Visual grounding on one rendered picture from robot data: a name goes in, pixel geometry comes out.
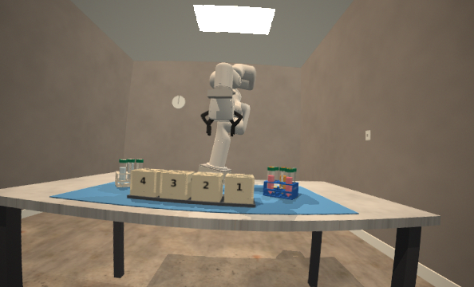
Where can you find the blue bench mat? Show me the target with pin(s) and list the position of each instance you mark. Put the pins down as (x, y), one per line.
(307, 202)

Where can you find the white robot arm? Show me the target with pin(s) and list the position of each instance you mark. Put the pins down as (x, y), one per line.
(221, 80)

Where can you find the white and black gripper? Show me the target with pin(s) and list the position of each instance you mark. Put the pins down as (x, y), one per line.
(222, 110)

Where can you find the beige tube rack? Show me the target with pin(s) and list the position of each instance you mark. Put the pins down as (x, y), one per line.
(117, 181)

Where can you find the beige bucket adapter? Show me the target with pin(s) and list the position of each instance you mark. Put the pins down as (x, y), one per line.
(145, 182)
(239, 188)
(207, 187)
(176, 185)

